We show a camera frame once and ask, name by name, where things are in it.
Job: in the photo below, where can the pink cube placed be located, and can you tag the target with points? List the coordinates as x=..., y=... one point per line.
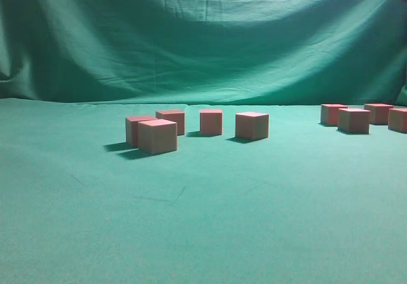
x=174, y=115
x=211, y=122
x=252, y=125

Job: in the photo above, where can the left-column pink cube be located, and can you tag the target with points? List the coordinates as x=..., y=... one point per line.
x=353, y=120
x=329, y=113
x=157, y=136

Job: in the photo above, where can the green cloth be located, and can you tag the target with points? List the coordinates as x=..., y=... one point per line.
x=308, y=204

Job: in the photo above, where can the far right-column pink cube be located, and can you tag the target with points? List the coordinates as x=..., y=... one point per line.
x=378, y=113

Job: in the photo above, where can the right-column pink cube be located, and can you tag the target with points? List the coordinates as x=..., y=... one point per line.
x=378, y=113
x=397, y=120

